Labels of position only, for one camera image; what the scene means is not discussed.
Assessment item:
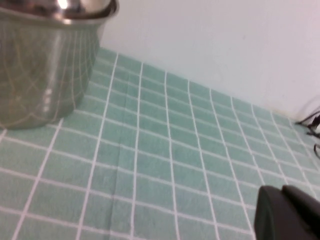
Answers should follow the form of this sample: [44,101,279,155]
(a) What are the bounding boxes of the black cable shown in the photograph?
[294,104,320,161]

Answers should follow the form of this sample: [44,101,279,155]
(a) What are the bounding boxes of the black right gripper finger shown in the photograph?
[253,184,320,240]

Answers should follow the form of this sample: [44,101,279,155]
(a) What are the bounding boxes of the green white checkered tablecloth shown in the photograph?
[0,47,320,240]

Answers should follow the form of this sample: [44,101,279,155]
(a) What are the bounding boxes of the stainless steel pot black handles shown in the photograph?
[0,7,119,131]

